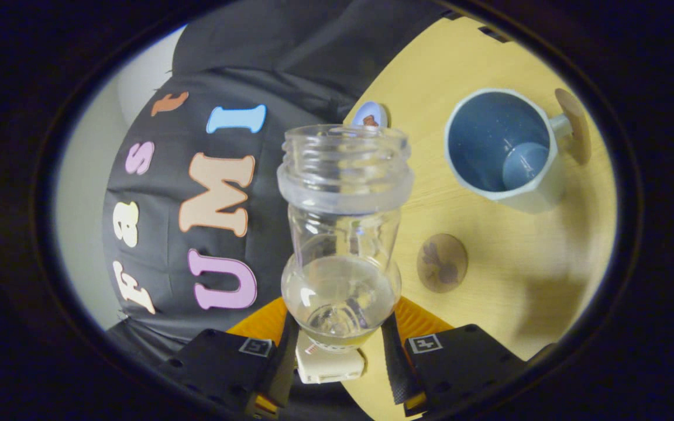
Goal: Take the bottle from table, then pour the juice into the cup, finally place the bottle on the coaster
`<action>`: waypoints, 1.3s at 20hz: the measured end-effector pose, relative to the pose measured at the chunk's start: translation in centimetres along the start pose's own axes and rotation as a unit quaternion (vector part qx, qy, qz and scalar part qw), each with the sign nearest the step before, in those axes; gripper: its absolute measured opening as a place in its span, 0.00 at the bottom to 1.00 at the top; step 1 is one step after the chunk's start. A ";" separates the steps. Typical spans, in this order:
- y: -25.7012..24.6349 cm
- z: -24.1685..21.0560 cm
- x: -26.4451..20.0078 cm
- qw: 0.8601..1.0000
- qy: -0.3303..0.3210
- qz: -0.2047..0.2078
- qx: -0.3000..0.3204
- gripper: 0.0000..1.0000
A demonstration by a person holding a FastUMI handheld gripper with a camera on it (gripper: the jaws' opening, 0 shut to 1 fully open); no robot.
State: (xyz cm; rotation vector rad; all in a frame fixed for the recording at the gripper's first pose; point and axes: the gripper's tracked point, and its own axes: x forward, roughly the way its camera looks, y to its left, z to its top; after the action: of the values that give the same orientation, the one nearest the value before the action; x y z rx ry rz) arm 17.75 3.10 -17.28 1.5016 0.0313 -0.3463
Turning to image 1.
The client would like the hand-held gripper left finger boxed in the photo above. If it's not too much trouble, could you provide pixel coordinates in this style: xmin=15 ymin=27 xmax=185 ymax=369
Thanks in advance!
xmin=159 ymin=296 xmax=301 ymax=417

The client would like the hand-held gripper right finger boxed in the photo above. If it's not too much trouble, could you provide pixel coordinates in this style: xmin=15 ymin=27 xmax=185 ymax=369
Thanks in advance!
xmin=380 ymin=296 xmax=529 ymax=417

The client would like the round brown coaster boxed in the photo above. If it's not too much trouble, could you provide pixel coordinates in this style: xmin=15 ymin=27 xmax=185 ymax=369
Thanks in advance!
xmin=417 ymin=233 xmax=469 ymax=294

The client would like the white cup with blue inside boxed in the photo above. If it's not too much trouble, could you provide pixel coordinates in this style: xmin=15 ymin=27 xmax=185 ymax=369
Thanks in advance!
xmin=443 ymin=87 xmax=593 ymax=214

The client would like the wooden table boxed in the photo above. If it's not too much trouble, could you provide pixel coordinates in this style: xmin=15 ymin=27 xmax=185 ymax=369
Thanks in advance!
xmin=343 ymin=15 xmax=618 ymax=421

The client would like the white toaster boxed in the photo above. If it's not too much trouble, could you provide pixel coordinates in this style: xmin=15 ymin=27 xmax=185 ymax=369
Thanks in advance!
xmin=296 ymin=345 xmax=367 ymax=385

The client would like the light blue plate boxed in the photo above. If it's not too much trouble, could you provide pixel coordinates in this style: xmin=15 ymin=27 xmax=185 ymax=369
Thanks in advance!
xmin=352 ymin=101 xmax=389 ymax=128

